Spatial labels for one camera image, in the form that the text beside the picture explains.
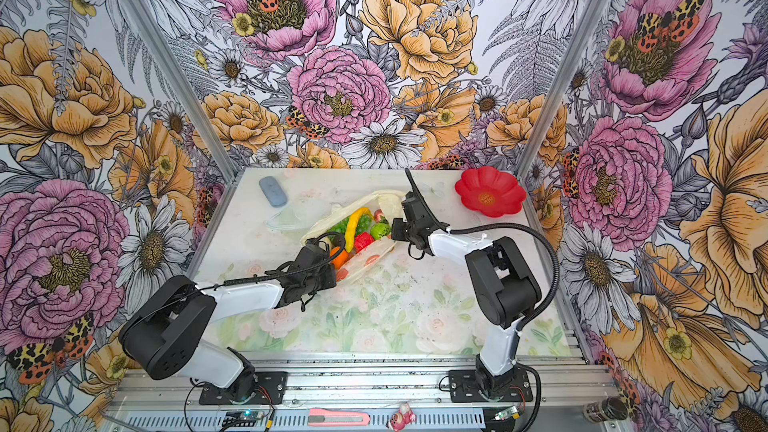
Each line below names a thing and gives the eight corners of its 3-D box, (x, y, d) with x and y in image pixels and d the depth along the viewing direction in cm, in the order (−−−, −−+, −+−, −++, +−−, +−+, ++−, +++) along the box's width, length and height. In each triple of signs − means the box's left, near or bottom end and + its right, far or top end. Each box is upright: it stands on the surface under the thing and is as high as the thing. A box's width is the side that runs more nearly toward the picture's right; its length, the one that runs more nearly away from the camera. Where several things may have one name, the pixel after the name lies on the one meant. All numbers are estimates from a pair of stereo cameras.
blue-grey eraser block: (275, 210, 112) (273, 205, 110) (259, 184, 121) (256, 179, 119) (290, 202, 115) (288, 198, 113) (273, 178, 123) (271, 173, 121)
